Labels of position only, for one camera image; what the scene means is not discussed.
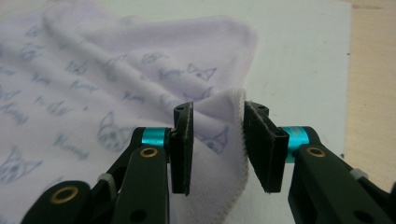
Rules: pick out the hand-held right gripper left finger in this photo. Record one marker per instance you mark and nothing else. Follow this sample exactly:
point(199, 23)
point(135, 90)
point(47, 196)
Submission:
point(180, 155)

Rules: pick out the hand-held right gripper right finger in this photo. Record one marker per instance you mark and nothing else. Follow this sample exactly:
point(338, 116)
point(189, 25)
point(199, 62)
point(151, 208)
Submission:
point(267, 155)

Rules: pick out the white grid mat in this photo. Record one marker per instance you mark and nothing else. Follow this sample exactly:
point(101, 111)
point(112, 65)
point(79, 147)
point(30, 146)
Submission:
point(295, 62)

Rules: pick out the lavender printed towel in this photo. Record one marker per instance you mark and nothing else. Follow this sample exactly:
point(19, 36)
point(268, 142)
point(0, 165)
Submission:
point(93, 77)

